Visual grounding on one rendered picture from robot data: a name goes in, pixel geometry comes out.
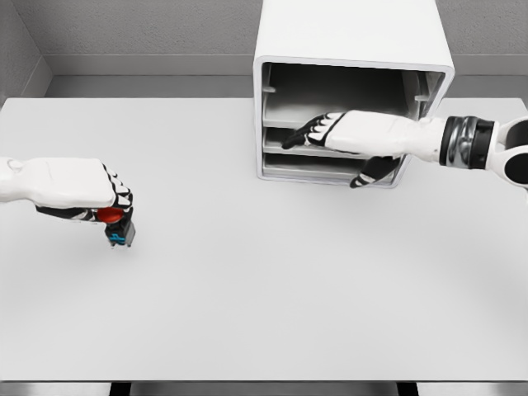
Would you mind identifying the red-button load switch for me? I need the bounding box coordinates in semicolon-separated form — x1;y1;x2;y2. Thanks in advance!
96;207;137;250

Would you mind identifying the white tabletop storage cabinet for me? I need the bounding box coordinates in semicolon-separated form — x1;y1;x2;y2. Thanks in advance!
252;0;456;190

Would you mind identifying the grey cabinet drawer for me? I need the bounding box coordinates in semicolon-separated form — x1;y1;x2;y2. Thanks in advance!
263;97;413;130
263;125;372;160
262;153;399;185

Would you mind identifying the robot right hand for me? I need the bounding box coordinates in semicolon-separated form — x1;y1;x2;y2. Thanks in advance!
280;110;408;190

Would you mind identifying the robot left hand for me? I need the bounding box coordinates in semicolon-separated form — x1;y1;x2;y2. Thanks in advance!
25;157;135;226

